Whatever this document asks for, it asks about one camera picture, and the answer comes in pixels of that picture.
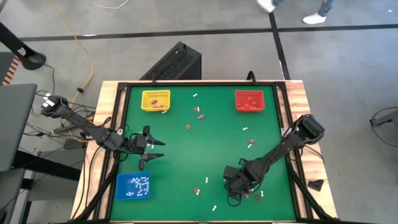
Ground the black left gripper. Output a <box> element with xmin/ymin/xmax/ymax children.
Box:
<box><xmin>129</xmin><ymin>125</ymin><xmax>166</xmax><ymax>171</ymax></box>

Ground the green table mat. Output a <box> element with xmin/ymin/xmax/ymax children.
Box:
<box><xmin>110</xmin><ymin>84</ymin><xmax>297</xmax><ymax>222</ymax></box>

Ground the blue plastic bin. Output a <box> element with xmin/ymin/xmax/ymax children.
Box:
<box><xmin>115</xmin><ymin>171</ymin><xmax>151</xmax><ymax>201</ymax></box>

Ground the yellow plastic basket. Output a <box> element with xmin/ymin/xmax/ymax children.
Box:
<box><xmin>141</xmin><ymin>89</ymin><xmax>171</xmax><ymax>112</ymax></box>

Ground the red plastic basket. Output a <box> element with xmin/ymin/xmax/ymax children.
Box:
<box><xmin>234</xmin><ymin>90</ymin><xmax>266</xmax><ymax>112</ymax></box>

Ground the black computer tower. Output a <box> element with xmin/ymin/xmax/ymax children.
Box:
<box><xmin>139</xmin><ymin>41</ymin><xmax>202</xmax><ymax>81</ymax></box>

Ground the black desk leg bar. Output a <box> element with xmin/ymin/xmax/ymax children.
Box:
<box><xmin>12</xmin><ymin>151</ymin><xmax>82</xmax><ymax>182</ymax></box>

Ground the grey desk top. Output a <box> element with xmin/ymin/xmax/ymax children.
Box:
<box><xmin>0</xmin><ymin>83</ymin><xmax>38</xmax><ymax>172</ymax></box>

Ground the black floor stand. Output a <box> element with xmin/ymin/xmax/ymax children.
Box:
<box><xmin>0</xmin><ymin>21</ymin><xmax>47</xmax><ymax>71</ymax></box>

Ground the person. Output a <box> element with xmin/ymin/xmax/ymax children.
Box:
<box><xmin>256</xmin><ymin>0</ymin><xmax>335</xmax><ymax>25</ymax></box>

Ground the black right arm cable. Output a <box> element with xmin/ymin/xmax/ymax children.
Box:
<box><xmin>226</xmin><ymin>191</ymin><xmax>243</xmax><ymax>207</ymax></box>

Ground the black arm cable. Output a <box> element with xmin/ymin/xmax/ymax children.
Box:
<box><xmin>226</xmin><ymin>191</ymin><xmax>243</xmax><ymax>207</ymax></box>
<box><xmin>114</xmin><ymin>149</ymin><xmax>130</xmax><ymax>162</ymax></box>

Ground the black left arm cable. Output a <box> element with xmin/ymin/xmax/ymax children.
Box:
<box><xmin>114</xmin><ymin>149</ymin><xmax>130</xmax><ymax>162</ymax></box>

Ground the black diagonal frame strut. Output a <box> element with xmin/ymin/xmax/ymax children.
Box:
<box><xmin>73</xmin><ymin>161</ymin><xmax>121</xmax><ymax>222</ymax></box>
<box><xmin>287</xmin><ymin>167</ymin><xmax>335</xmax><ymax>222</ymax></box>

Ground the black triangular bracket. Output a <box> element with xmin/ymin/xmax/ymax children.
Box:
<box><xmin>307</xmin><ymin>179</ymin><xmax>325</xmax><ymax>192</ymax></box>

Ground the yellow power cable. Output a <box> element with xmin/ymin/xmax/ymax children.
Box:
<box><xmin>49</xmin><ymin>0</ymin><xmax>95</xmax><ymax>108</ymax></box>

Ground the black floor cable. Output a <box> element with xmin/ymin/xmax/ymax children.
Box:
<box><xmin>369</xmin><ymin>105</ymin><xmax>398</xmax><ymax>156</ymax></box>

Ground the white floor cable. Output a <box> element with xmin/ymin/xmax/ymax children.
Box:
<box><xmin>84</xmin><ymin>0</ymin><xmax>130</xmax><ymax>9</ymax></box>

